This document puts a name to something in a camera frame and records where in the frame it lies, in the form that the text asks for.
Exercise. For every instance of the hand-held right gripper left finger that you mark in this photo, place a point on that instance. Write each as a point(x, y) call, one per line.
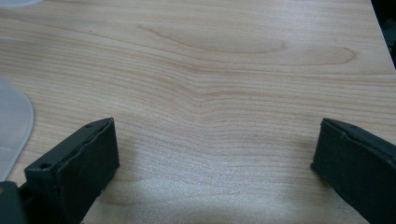
point(77, 168)

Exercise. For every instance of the translucent white plastic sheet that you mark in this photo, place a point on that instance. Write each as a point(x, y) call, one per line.
point(15, 2)
point(12, 127)

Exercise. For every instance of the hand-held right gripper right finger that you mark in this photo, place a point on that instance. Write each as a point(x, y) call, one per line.
point(358, 168)

